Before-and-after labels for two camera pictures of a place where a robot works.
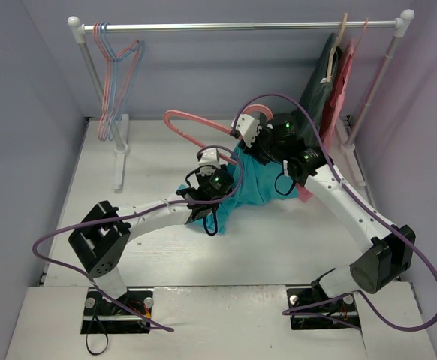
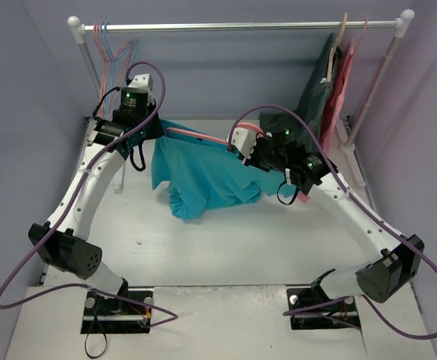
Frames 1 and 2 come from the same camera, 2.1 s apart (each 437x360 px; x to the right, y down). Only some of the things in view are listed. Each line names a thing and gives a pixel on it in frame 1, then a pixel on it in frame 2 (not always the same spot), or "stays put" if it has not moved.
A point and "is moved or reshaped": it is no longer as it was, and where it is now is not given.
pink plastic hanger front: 166,115 → 240,125
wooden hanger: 333,50 stays put
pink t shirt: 333,100 stays put
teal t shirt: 254,182 is moved or reshaped
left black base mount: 103,316 stays put
